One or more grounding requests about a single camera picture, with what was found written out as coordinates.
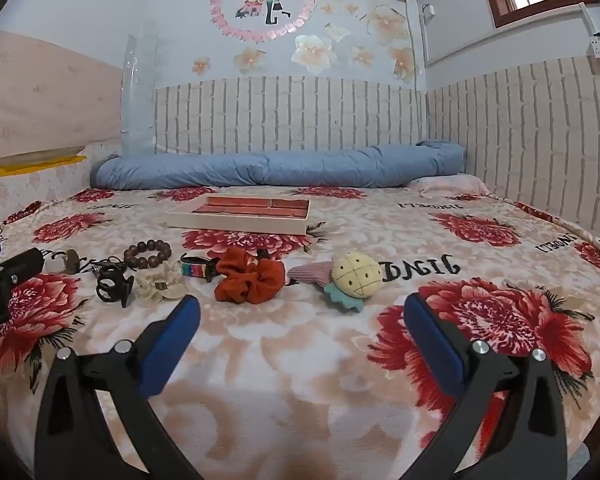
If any black cord bracelet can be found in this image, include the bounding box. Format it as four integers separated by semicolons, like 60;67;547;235
82;255;128;276

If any black hair ties bundle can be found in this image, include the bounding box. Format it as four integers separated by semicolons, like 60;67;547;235
95;269;135;309

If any orange scrunchie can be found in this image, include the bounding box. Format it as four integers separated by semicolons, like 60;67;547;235
215;247;286;307

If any yellow cloth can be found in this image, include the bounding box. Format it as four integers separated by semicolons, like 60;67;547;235
0;156;89;184

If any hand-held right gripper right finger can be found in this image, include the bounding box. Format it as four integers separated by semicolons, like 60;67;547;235
395;293;568;480

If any brown wooden bead bracelet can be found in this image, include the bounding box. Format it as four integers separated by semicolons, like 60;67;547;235
123;240;173;272

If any white tray with brick print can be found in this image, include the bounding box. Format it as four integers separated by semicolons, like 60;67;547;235
166;192;312;236

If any clear plastic sheet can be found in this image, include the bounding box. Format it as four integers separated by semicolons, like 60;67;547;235
121;34;159;157

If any blue rolled duvet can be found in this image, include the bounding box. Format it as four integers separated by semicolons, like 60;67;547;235
90;140;467;191

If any rainbow striped bracelet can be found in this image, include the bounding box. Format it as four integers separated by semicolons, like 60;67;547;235
180;254;221;283

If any pink pillow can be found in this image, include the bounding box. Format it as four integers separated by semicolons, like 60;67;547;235
409;175;492;199

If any yellow plush hair clip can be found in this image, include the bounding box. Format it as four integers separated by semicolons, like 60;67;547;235
320;254;383;314

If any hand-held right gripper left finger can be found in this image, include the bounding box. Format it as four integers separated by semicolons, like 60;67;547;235
35;295;203;480

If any pink corduroy hair clip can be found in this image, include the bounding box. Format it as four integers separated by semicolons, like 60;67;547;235
287;261;333;291

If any pink upright mattress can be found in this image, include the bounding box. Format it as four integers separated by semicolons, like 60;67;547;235
0;30;127;163

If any heart wall sticker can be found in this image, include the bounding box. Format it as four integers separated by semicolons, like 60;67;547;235
209;0;317;44

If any group of flower wall stickers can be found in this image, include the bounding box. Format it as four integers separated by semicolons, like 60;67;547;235
190;0;420;84

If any cream scrunchie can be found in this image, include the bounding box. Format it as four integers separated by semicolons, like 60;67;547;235
134;264;188;304

